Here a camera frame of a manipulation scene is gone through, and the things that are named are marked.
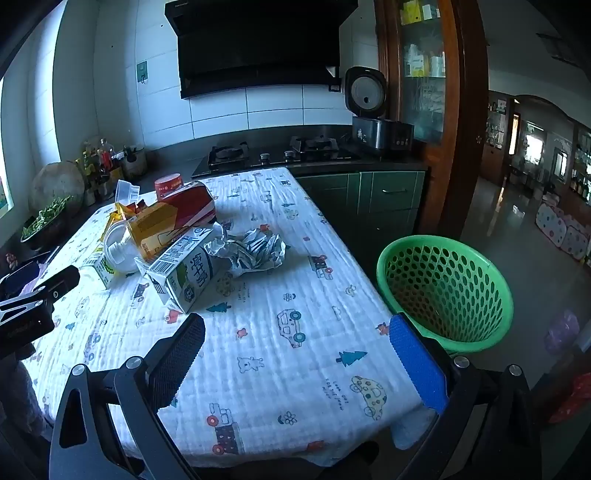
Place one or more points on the round wooden cutting board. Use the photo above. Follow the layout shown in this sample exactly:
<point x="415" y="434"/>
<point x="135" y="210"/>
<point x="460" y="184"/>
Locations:
<point x="55" y="189"/>

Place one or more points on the red lidded cup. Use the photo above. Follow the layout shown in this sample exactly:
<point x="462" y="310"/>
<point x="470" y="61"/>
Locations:
<point x="168" y="184"/>

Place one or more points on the black rice cooker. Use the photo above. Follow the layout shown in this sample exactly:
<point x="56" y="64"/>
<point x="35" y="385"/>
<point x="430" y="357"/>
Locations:
<point x="369" y="134"/>

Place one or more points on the red white striped bag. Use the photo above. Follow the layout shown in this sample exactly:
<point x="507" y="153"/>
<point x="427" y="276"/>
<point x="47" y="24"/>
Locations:
<point x="194" y="203"/>

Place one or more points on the green kitchen cabinet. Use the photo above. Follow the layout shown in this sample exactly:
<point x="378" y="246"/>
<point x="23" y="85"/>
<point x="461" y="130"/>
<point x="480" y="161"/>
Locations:
<point x="388" y="203"/>

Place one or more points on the translucent plastic container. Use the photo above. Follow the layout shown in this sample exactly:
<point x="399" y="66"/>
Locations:
<point x="127" y="190"/>

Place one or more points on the red plastic bag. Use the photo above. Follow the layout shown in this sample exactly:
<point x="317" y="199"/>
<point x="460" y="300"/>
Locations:
<point x="577" y="401"/>

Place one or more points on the black gas stove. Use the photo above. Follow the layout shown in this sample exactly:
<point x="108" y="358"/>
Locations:
<point x="277" y="159"/>

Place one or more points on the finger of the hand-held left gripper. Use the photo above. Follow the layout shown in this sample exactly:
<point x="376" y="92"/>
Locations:
<point x="18" y="277"/>
<point x="60" y="281"/>

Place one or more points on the silver paper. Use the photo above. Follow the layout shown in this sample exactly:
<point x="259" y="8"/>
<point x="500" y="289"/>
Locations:
<point x="254" y="254"/>

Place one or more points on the group of condiment bottles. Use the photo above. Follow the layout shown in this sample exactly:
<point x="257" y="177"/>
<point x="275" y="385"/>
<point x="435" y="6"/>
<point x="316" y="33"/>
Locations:
<point x="104" y="161"/>

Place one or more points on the metal pot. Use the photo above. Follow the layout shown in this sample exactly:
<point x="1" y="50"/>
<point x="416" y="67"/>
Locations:
<point x="134" y="166"/>

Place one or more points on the purple plastic bag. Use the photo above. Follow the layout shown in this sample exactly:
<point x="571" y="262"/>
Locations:
<point x="561" y="332"/>

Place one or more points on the small green white carton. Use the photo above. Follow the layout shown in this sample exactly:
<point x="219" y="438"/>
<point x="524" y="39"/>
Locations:
<point x="99" y="272"/>

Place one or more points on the ceiling light fixture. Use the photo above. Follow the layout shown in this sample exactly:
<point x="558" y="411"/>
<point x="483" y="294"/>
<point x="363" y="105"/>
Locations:
<point x="556" y="46"/>

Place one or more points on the bowl of green vegetables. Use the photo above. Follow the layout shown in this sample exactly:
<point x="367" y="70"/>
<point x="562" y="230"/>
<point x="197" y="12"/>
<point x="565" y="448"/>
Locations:
<point x="41" y="221"/>

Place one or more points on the polka dot play tent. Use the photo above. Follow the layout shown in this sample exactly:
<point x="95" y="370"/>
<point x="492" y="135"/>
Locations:
<point x="558" y="226"/>

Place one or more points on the white plastic cup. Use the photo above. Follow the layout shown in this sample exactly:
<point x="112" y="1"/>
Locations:
<point x="117" y="249"/>

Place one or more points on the green wall hook plate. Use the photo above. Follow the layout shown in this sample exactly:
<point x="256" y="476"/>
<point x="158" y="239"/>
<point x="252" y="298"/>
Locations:
<point x="142" y="71"/>

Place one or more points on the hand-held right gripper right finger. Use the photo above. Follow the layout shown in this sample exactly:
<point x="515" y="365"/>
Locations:
<point x="418" y="364"/>

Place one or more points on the cartoon printed tablecloth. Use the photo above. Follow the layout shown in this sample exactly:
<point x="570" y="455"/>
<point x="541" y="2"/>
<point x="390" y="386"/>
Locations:
<point x="277" y="286"/>

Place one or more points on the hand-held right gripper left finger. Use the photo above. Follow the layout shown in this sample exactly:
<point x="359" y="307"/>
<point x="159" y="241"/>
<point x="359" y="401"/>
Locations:
<point x="178" y="355"/>

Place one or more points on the green plastic basket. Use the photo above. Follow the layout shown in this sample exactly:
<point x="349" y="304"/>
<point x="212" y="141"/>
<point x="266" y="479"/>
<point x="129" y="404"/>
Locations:
<point x="452" y="277"/>

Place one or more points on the person's left forearm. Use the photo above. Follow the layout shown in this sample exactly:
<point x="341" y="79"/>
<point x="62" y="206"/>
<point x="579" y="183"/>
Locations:
<point x="30" y="397"/>

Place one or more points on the yellow wrapper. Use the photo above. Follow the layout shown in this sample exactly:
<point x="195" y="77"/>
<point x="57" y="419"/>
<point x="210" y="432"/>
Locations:
<point x="122" y="210"/>

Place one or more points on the wooden display cabinet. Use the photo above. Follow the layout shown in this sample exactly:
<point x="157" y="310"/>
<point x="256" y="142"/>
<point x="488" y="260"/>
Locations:
<point x="496" y="134"/>
<point x="581" y="166"/>

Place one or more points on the black wall socket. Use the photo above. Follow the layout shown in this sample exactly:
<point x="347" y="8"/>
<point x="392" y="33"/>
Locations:
<point x="335" y="86"/>

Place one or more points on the wooden glass door cabinet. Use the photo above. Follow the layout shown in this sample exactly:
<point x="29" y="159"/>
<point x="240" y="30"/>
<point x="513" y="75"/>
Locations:
<point x="466" y="138"/>

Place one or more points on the black range hood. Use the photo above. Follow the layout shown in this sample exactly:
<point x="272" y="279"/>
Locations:
<point x="258" y="46"/>

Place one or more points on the white green milk carton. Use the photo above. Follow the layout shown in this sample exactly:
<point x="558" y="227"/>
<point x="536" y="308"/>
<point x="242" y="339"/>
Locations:
<point x="189" y="277"/>

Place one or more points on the yellow carton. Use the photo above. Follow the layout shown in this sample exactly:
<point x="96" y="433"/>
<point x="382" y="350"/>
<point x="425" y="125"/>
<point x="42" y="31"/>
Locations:
<point x="152" y="230"/>

